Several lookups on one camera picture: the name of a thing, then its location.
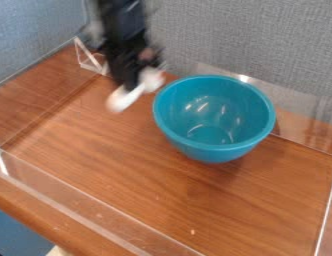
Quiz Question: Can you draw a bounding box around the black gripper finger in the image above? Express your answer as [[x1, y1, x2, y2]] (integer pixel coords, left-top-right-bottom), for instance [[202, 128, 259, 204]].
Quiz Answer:
[[108, 57, 136, 92], [134, 61, 162, 87]]

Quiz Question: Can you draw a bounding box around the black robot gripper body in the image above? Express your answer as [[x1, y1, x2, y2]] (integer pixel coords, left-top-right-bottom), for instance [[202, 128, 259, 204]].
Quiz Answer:
[[90, 0, 167, 68]]

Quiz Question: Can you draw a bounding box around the toy mushroom brown cap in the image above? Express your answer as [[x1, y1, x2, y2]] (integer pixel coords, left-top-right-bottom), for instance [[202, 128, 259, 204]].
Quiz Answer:
[[106, 67, 164, 113]]

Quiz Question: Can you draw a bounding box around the blue bowl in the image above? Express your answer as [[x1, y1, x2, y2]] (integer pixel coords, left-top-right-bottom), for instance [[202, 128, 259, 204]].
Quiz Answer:
[[152, 75, 275, 163]]

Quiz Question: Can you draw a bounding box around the clear acrylic back barrier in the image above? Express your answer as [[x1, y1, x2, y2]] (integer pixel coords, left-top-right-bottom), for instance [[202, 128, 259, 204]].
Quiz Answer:
[[163, 63, 332, 158]]

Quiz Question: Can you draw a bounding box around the clear acrylic barrier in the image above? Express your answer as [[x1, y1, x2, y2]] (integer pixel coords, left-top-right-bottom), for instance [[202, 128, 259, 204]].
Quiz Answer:
[[163, 63, 332, 158], [0, 149, 204, 256]]

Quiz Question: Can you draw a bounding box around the clear acrylic front barrier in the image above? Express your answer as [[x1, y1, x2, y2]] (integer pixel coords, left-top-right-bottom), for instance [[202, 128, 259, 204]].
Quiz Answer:
[[0, 149, 204, 256]]

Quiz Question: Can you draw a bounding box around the clear acrylic corner bracket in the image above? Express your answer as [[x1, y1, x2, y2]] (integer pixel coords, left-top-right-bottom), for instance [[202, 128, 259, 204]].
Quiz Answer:
[[74, 37, 110, 76]]

